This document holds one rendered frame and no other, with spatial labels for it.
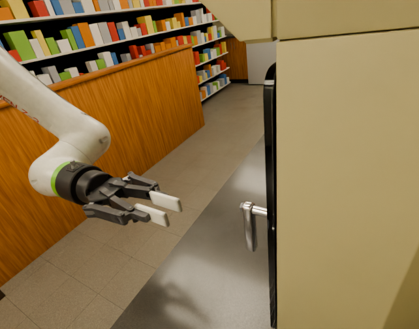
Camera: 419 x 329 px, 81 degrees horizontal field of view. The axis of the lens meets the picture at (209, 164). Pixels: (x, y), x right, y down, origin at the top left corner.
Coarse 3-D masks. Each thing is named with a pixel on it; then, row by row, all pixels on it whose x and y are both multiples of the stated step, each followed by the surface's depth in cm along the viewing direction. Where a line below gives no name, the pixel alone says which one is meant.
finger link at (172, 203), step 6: (150, 192) 47; (156, 192) 47; (156, 198) 47; (162, 198) 46; (168, 198) 45; (174, 198) 45; (156, 204) 48; (162, 204) 47; (168, 204) 46; (174, 204) 45; (180, 204) 45; (174, 210) 46; (180, 210) 45
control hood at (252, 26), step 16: (208, 0) 17; (224, 0) 17; (240, 0) 16; (256, 0) 16; (272, 0) 16; (224, 16) 17; (240, 16) 17; (256, 16) 16; (272, 16) 16; (240, 32) 17; (256, 32) 17; (272, 32) 17
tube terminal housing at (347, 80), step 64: (320, 0) 14; (384, 0) 13; (320, 64) 16; (384, 64) 14; (320, 128) 18; (384, 128) 16; (320, 192) 21; (384, 192) 18; (320, 256) 24; (384, 256) 21; (320, 320) 30; (384, 320) 25
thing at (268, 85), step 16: (272, 64) 20; (272, 80) 19; (272, 96) 19; (272, 112) 20; (272, 128) 21; (272, 144) 22; (272, 160) 22; (272, 176) 23; (272, 192) 24; (272, 208) 25; (272, 224) 27; (272, 240) 28; (272, 256) 29; (272, 272) 31; (272, 288) 33; (272, 304) 35; (272, 320) 37
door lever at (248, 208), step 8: (240, 208) 34; (248, 208) 33; (256, 208) 33; (264, 208) 32; (248, 216) 33; (264, 216) 32; (248, 224) 34; (248, 232) 35; (256, 232) 36; (248, 240) 36; (256, 240) 37; (248, 248) 37
